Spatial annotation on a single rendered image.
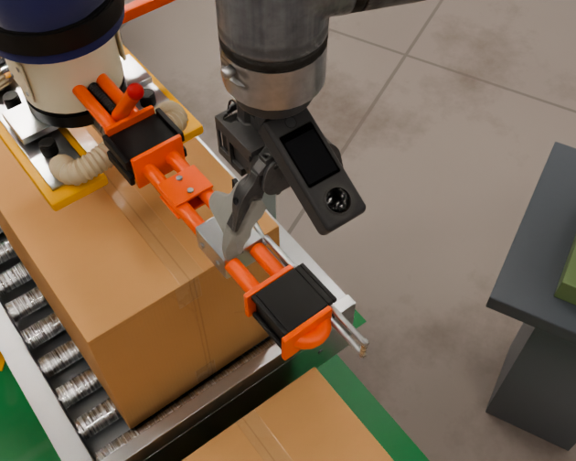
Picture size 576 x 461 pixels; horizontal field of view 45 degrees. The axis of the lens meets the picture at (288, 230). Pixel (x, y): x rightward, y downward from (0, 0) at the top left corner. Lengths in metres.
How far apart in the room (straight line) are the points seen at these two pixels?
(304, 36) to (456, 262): 1.96
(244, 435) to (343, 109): 1.67
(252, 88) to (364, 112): 2.31
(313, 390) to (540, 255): 0.57
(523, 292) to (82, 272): 0.88
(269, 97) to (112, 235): 0.79
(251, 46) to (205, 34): 2.70
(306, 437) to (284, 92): 1.06
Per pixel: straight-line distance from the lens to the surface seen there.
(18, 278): 1.85
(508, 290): 1.53
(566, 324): 1.53
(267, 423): 1.55
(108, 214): 1.36
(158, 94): 1.30
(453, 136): 2.84
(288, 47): 0.55
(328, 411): 1.57
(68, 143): 1.25
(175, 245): 1.29
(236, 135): 0.67
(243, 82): 0.58
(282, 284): 0.87
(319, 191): 0.62
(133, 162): 1.01
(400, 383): 2.21
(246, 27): 0.54
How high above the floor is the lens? 2.00
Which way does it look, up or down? 54 degrees down
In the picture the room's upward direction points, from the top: straight up
